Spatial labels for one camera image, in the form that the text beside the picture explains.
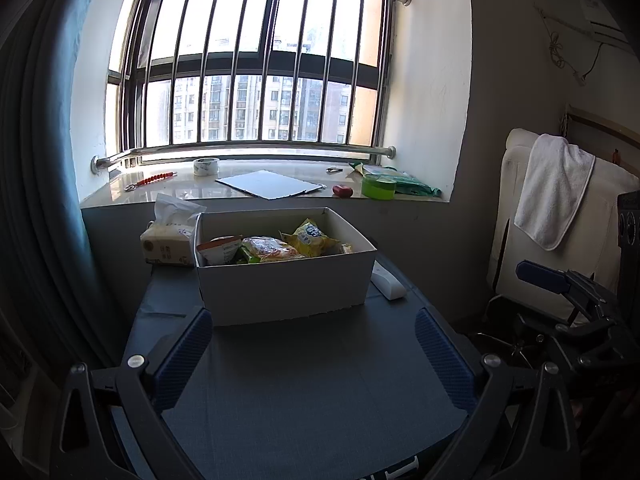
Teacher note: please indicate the green plastic bag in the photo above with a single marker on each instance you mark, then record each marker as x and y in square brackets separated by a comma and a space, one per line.
[412, 185]

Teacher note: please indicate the white remote control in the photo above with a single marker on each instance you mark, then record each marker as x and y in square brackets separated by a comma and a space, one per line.
[387, 282]

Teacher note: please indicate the white tape roll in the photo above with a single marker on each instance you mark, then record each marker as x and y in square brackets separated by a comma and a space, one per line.
[206, 167]

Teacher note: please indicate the wooden frame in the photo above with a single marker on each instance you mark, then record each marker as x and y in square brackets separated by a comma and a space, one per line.
[605, 122]

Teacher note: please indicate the blue curtain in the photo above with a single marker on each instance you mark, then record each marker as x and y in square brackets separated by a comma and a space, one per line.
[45, 185]

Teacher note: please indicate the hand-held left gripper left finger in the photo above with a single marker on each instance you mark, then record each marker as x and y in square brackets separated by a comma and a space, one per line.
[185, 355]

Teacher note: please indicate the white tissue pack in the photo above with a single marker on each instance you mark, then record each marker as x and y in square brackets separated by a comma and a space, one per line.
[167, 245]

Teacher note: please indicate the small red object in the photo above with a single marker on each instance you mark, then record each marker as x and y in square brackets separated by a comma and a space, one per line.
[342, 191]

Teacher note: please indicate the white chair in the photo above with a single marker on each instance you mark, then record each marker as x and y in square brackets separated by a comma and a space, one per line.
[612, 185]

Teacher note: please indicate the white flat board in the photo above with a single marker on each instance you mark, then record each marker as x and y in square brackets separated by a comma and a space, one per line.
[267, 185]

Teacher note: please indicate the steel window guard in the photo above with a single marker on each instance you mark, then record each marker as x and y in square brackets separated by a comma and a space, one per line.
[240, 150]

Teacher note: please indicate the yellow snack packet blue logo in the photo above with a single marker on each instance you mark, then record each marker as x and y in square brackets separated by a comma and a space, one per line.
[310, 237]

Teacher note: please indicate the green tape roll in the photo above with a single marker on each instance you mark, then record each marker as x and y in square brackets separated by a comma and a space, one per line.
[378, 188]

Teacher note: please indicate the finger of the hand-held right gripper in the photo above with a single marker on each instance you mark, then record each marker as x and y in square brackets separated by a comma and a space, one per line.
[585, 332]
[542, 276]

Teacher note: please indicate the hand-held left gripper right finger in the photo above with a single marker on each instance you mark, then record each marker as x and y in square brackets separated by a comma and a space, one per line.
[442, 360]

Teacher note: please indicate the white air conditioner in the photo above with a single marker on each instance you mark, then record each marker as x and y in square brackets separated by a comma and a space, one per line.
[605, 17]

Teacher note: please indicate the red white snack packet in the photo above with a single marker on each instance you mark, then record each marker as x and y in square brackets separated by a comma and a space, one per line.
[217, 250]

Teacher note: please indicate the green snack packet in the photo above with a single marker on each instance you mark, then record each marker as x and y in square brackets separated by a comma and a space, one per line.
[246, 256]

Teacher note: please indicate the orange patterned snack packet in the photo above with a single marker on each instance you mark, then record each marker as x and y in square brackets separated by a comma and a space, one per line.
[272, 250]

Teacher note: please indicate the white towel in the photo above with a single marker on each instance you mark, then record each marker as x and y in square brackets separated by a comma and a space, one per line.
[552, 190]

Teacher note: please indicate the white cardboard box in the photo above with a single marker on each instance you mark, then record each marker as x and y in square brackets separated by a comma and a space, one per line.
[285, 290]

